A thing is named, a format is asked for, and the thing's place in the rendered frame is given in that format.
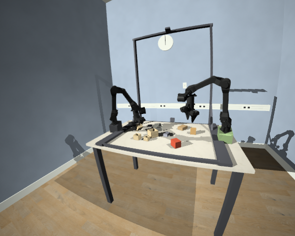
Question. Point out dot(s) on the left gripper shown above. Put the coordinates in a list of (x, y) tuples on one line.
[(193, 113)]

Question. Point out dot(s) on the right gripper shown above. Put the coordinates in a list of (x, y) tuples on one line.
[(133, 123)]

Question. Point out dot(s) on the tan cardboard cube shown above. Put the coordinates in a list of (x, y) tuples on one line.
[(192, 131)]

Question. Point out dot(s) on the red-orange block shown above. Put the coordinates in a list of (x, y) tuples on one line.
[(176, 143)]

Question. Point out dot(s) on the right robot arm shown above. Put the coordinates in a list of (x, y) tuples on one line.
[(135, 108)]

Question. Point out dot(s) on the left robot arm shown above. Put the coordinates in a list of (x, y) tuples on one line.
[(225, 84)]

